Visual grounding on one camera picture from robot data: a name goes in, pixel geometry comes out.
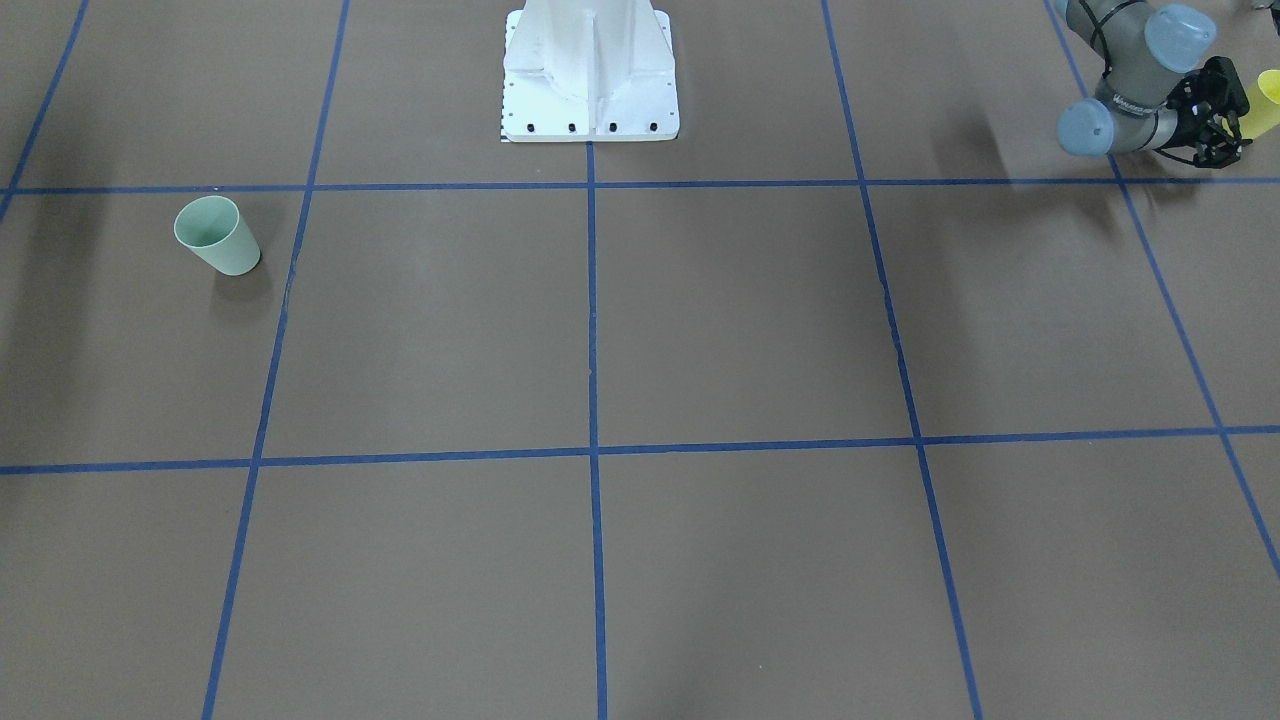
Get mint green plastic cup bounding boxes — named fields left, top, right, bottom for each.
left=173, top=195, right=262, bottom=277

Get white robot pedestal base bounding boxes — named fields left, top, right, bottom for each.
left=500, top=1, right=681, bottom=143

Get blue tape grid lines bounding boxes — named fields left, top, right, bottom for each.
left=3, top=1, right=1277, bottom=719

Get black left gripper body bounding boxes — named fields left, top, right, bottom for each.
left=1166, top=56, right=1251, bottom=169

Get yellow plastic cup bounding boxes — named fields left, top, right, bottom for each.
left=1239, top=68, right=1280, bottom=140

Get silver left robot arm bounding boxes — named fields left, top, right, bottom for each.
left=1051, top=1, right=1254, bottom=169

